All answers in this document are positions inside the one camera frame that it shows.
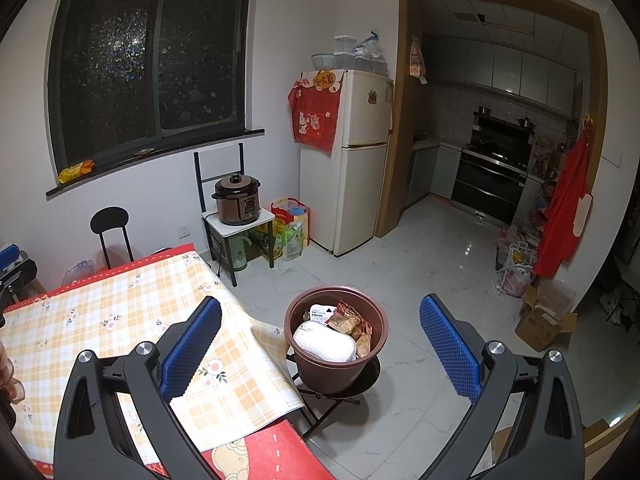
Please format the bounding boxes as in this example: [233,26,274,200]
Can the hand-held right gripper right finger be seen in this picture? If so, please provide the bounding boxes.
[419,293,587,480]

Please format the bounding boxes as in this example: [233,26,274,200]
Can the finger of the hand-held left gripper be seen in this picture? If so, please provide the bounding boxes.
[0,244,39,311]

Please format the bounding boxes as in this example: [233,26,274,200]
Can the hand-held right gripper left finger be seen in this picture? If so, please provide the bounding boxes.
[52,296,223,480]

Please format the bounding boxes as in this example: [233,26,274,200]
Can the white foam packet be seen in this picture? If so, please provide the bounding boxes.
[293,322,358,365]

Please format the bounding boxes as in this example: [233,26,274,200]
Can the brown plastic bin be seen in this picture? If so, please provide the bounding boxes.
[284,285,390,395]

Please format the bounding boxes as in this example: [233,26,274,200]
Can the white printed packet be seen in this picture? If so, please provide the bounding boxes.
[306,304,337,326]

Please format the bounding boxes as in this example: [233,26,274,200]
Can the person's left hand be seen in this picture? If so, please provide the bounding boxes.
[0,340,25,406]

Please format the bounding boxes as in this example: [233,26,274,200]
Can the clear plastic tray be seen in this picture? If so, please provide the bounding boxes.
[62,258,98,287]

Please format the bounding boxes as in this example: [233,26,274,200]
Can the orange checked tablecloth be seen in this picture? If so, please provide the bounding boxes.
[0,252,307,453]

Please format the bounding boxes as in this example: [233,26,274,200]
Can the cardboard box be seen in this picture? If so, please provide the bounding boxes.
[515,280,578,353]

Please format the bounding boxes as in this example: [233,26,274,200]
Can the white plastic bags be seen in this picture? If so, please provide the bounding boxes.
[495,225,535,300]

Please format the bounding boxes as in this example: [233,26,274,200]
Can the pale green jug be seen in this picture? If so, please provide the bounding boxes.
[227,236,252,273]

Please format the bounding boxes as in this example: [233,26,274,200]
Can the black round-back chair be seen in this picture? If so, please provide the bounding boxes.
[90,206,135,271]

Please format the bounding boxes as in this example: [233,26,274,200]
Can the yellow snack packet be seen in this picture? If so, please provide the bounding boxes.
[58,160,95,184]

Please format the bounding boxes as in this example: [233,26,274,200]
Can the white-top black side rack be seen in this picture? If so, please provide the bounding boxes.
[193,143,277,287]

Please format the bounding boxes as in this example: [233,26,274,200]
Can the yellow green bag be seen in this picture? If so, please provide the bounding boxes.
[250,225,276,261]

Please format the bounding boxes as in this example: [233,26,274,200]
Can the brown pressure cooker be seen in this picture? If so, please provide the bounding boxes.
[211,172,263,227]

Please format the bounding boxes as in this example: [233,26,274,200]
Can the red green shopping bag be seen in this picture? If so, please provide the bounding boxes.
[271,197,312,262]

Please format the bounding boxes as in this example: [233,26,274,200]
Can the black integrated stove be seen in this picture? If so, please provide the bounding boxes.
[451,106,537,226]

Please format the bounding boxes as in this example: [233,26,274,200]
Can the grey lower kitchen cabinet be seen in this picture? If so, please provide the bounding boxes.
[407,140,463,208]

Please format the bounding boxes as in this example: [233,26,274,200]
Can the red apron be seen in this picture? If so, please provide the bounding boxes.
[532,120,595,278]

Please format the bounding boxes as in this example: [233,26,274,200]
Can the white fridge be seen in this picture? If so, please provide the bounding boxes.
[299,69,396,257]

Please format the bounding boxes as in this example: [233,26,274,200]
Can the black window sill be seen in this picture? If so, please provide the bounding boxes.
[46,129,266,198]

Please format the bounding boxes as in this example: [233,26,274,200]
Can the dark framed window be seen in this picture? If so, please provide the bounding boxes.
[47,0,253,175]

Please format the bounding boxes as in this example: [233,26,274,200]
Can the red printed cloth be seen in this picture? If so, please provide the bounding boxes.
[286,70,346,154]

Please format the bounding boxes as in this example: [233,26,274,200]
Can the grey upper kitchen cabinets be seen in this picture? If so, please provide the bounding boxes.
[430,35,583,121]

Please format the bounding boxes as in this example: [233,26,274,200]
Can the hanging printed packet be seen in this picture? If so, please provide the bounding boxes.
[410,35,428,85]

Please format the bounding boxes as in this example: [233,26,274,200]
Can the clear plastic bag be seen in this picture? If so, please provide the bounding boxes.
[352,29,390,76]

